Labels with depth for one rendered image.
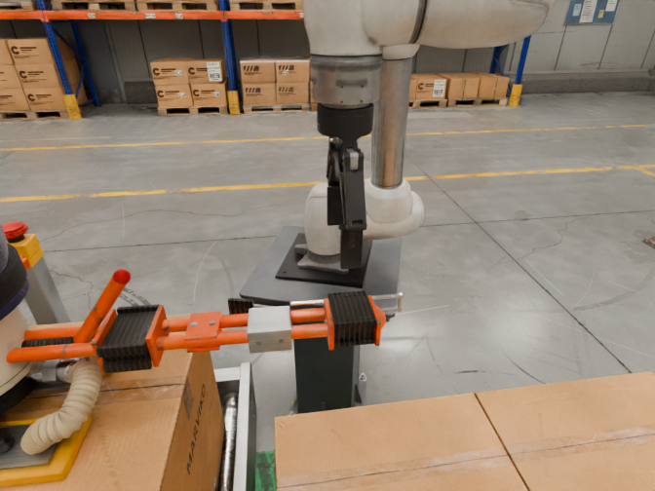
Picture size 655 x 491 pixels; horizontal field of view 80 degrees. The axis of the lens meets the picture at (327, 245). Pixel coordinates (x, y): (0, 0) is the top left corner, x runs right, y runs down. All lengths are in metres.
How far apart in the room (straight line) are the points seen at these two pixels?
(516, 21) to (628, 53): 11.58
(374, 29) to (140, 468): 0.66
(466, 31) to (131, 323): 0.62
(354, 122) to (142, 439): 0.57
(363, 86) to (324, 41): 0.07
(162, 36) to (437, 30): 8.68
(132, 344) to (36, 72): 7.95
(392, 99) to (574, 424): 1.02
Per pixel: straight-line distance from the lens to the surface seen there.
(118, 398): 0.81
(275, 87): 7.61
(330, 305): 0.66
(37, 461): 0.76
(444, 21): 0.51
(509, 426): 1.29
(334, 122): 0.52
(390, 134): 1.16
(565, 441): 1.33
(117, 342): 0.68
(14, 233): 1.31
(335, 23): 0.49
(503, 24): 0.54
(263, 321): 0.65
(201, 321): 0.68
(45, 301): 1.40
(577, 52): 11.28
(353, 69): 0.50
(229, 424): 1.22
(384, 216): 1.26
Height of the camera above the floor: 1.52
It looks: 30 degrees down
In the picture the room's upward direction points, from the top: straight up
